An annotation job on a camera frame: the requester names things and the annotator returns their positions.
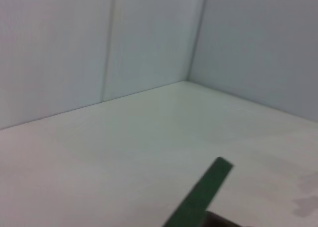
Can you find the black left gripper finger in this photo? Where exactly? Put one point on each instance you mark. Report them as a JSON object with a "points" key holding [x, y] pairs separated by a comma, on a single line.
{"points": [[216, 220]]}

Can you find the green glasses case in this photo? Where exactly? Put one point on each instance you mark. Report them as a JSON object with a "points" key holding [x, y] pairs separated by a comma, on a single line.
{"points": [[203, 192]]}

